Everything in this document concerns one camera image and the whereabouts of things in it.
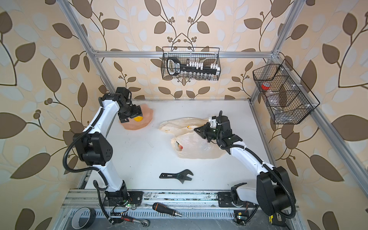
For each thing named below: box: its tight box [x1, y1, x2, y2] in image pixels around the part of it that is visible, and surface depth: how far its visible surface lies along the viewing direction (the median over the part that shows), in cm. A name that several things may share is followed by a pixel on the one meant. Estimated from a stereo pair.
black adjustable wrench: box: [159, 169, 194, 184], surface depth 84 cm
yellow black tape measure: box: [268, 212, 287, 228], surface depth 68 cm
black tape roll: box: [71, 207, 97, 230], surface depth 71 cm
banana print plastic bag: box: [158, 117, 228, 160], surface depth 81 cm
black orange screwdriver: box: [152, 202, 183, 218], surface depth 71 cm
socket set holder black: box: [166, 56, 221, 76], surface depth 84 cm
